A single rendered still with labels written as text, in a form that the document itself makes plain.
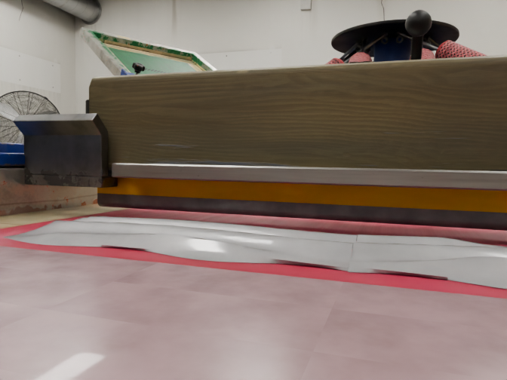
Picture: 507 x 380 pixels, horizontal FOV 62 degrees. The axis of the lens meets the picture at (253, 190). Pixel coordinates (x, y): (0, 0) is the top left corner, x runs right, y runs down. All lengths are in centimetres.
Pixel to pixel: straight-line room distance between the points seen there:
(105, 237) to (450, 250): 16
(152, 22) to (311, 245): 527
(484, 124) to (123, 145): 24
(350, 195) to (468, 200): 7
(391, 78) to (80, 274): 20
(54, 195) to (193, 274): 25
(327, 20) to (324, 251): 453
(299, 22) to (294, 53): 31
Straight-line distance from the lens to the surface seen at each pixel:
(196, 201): 31
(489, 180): 26
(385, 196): 28
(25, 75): 535
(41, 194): 38
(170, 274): 16
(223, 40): 495
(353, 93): 27
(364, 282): 16
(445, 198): 28
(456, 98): 27
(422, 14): 53
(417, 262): 18
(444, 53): 99
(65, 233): 24
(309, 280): 16
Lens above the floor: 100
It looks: 4 degrees down
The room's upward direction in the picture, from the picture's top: 1 degrees clockwise
